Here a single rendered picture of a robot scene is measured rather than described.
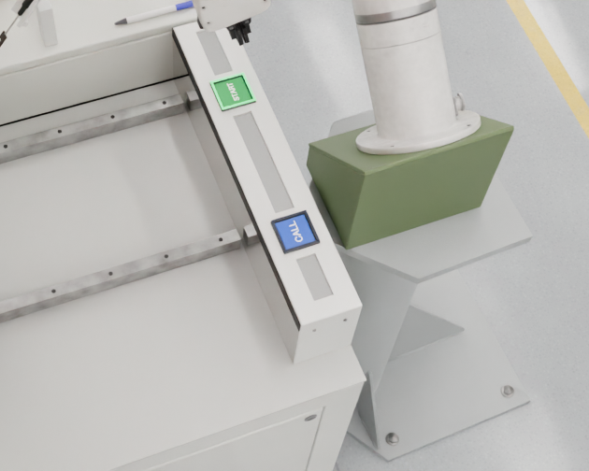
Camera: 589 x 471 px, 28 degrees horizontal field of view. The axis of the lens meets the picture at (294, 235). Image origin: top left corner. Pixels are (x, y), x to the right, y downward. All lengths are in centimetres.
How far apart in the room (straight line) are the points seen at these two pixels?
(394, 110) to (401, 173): 10
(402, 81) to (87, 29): 51
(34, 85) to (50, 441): 57
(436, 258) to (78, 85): 64
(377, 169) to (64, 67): 54
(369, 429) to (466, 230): 79
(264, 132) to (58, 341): 44
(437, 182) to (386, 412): 94
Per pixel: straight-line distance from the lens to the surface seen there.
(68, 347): 177
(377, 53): 172
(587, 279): 288
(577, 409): 274
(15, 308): 178
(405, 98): 172
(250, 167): 175
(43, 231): 186
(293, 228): 170
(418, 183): 175
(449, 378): 267
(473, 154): 175
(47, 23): 184
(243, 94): 182
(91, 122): 193
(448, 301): 275
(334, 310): 165
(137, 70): 196
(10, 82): 189
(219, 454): 182
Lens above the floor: 244
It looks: 61 degrees down
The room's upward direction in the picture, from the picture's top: 9 degrees clockwise
